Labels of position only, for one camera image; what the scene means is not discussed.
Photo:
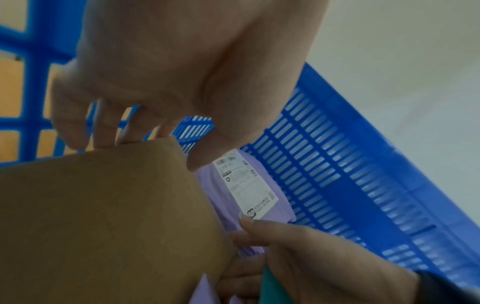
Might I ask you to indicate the person's right hand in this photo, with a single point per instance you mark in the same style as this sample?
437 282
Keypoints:
330 267

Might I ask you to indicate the person's left hand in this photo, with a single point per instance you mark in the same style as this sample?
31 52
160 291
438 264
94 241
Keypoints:
180 59

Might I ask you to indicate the teal packet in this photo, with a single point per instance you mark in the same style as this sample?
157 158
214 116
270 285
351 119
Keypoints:
275 289

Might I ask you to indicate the blue plastic slotted crate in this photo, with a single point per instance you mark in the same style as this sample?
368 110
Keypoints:
337 166

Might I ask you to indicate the brown cardboard parcel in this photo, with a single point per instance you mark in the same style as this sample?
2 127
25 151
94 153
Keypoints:
101 225

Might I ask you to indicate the purple mailer bag white label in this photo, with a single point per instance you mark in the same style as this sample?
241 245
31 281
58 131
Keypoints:
243 184

